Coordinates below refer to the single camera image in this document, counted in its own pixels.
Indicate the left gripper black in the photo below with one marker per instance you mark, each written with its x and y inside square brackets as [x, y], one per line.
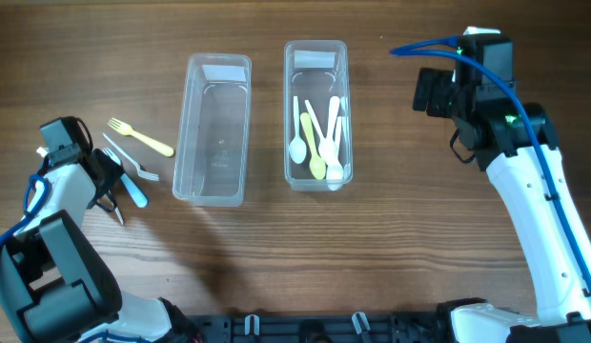
[113, 171]

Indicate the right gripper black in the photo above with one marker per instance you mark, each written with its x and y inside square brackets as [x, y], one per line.
[440, 82]

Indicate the white plastic fork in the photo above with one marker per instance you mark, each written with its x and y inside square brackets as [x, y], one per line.
[140, 171]
[137, 196]

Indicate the beige plastic fork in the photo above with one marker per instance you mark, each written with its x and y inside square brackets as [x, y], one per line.
[127, 130]

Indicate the white plastic spoon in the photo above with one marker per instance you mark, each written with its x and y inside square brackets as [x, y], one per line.
[317, 126]
[334, 105]
[335, 169]
[297, 147]

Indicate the yellow plastic spoon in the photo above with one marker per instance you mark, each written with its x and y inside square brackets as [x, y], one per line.
[317, 165]

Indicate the clear plastic fork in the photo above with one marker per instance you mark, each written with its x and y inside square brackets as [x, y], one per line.
[119, 215]

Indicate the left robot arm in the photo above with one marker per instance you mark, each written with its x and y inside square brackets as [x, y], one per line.
[54, 286]

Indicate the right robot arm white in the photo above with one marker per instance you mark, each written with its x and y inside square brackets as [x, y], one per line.
[520, 155]

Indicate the clear plastic container left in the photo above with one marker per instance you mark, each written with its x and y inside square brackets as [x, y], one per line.
[212, 146]

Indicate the clear plastic container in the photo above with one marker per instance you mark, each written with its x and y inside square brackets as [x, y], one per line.
[316, 70]
[212, 146]

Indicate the clear plastic container right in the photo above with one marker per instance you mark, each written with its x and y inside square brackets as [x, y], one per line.
[316, 70]

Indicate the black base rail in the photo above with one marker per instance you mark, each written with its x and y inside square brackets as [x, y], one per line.
[351, 328]

